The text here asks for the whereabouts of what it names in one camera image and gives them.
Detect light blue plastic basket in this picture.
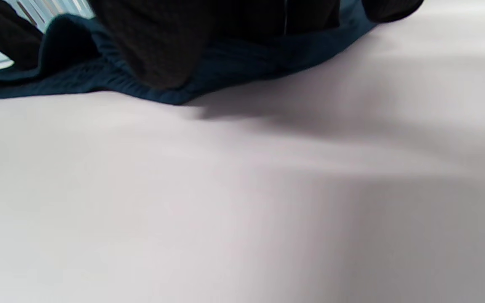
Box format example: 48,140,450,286
0,0,96,66

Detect person's right hand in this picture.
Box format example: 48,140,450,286
88,0,425,91

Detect dark teal shorts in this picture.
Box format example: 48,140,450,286
0,0,378,106

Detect person's left hand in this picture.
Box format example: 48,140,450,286
0,0,44,71

